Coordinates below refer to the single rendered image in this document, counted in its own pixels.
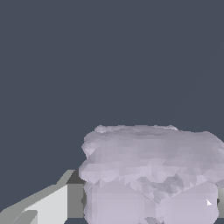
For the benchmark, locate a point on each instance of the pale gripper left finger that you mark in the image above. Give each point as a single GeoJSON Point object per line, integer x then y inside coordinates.
{"type": "Point", "coordinates": [49, 204]}

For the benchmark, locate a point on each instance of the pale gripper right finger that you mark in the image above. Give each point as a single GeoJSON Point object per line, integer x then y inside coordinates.
{"type": "Point", "coordinates": [220, 201]}

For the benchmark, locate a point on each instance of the pale lavender lumpy block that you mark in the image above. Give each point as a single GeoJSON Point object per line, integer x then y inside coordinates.
{"type": "Point", "coordinates": [151, 175]}

